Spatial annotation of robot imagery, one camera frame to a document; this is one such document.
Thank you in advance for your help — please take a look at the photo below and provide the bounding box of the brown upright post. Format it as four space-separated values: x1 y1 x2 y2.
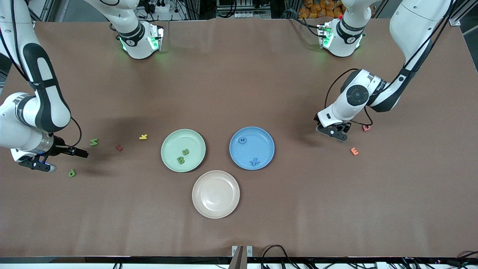
229 245 248 269

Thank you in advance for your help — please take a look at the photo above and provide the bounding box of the beige plate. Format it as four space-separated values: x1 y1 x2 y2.
192 170 240 219

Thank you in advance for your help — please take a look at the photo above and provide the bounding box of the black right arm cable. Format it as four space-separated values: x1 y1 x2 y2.
9 0 83 148

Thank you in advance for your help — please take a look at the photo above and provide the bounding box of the black table edge rail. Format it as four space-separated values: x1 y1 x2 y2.
0 256 478 264

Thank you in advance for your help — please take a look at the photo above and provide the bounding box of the black looped cable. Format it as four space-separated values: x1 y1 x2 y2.
261 244 299 269

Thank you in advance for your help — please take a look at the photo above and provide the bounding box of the aluminium frame profile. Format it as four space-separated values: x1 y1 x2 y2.
448 0 478 36
28 0 51 22

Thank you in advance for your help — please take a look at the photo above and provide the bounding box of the blue plate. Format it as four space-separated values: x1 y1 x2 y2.
229 127 276 171

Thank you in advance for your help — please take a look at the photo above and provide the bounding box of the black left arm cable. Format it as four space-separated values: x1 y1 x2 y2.
324 0 458 126

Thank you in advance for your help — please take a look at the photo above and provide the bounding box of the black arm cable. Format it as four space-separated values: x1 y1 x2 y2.
9 0 83 148
324 0 458 126

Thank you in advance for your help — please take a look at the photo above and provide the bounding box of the pile of orange objects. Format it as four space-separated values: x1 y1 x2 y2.
299 0 346 19

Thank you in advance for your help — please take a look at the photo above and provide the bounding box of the brown table cover mat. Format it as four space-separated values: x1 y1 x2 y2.
0 17 478 258

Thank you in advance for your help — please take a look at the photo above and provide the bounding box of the green plate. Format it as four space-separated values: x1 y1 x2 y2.
161 129 207 173

